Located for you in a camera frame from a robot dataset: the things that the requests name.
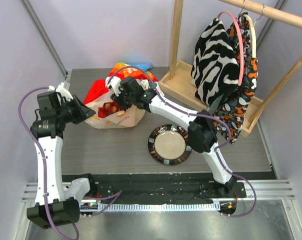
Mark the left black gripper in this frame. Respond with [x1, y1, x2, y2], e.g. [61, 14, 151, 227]
[56, 94, 95, 125]

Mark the translucent plastic bag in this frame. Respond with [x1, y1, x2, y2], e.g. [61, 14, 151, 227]
[85, 90, 145, 129]

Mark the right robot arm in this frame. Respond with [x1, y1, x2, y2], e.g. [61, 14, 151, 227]
[106, 76, 237, 198]

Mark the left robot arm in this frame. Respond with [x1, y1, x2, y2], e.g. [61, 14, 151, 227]
[27, 89, 97, 229]

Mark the colourful rainbow cartoon shirt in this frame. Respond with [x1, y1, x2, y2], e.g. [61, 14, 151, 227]
[84, 62, 158, 104]

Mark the wooden clothes rack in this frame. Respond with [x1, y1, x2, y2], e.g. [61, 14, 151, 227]
[159, 0, 302, 137]

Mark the black rimmed beige plate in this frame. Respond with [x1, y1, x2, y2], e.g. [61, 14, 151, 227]
[147, 124, 192, 166]

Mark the black white zebra garment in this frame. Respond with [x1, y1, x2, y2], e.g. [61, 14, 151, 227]
[191, 18, 240, 108]

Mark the black orange patterned garment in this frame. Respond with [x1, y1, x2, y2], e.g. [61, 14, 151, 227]
[208, 12, 258, 145]

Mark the pink hanger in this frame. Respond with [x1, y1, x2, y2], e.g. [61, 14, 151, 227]
[217, 10, 245, 86]

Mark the cream hanger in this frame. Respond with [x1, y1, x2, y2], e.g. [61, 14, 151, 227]
[243, 13, 256, 58]

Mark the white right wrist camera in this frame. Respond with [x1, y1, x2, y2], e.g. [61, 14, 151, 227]
[105, 76, 121, 96]

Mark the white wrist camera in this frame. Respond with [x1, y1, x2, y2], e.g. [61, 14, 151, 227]
[105, 76, 121, 96]
[48, 81, 73, 102]

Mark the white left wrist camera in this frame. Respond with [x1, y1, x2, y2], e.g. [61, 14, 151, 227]
[48, 81, 73, 102]

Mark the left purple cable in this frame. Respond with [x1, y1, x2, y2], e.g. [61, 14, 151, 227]
[17, 86, 80, 240]

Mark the purple cable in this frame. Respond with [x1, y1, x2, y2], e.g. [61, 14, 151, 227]
[17, 86, 80, 240]
[107, 66, 258, 218]

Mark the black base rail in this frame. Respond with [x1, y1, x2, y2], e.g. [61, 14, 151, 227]
[92, 173, 246, 205]

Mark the white slotted cable duct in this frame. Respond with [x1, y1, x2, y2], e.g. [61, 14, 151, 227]
[104, 202, 220, 213]

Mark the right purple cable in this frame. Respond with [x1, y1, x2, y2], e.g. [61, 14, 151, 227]
[107, 66, 258, 218]

